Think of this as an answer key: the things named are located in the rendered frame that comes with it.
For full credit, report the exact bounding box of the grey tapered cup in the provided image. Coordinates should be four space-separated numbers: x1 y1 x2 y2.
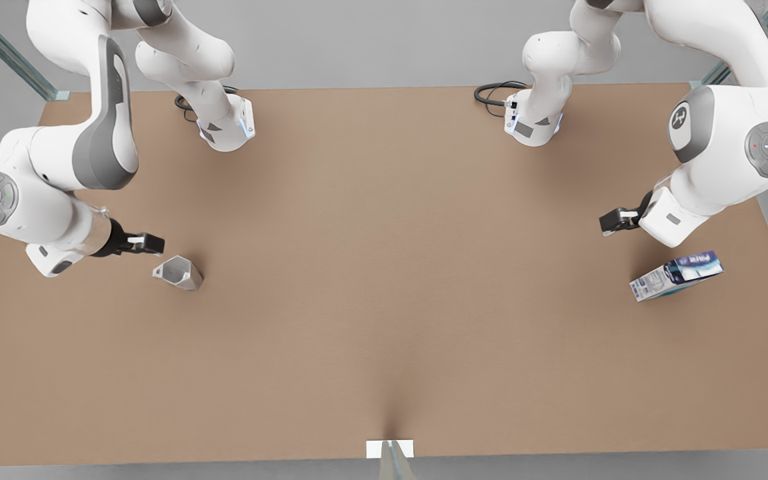
152 255 204 292

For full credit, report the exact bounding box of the blue and white carton box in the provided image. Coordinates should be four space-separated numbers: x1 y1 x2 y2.
629 250 725 303

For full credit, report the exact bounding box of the black cable loop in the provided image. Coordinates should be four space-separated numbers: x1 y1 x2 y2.
174 85 240 125
473 81 530 119

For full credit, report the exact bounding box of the silver frame post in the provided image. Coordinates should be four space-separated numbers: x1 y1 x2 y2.
0 0 72 102
365 439 416 480
689 0 768 90

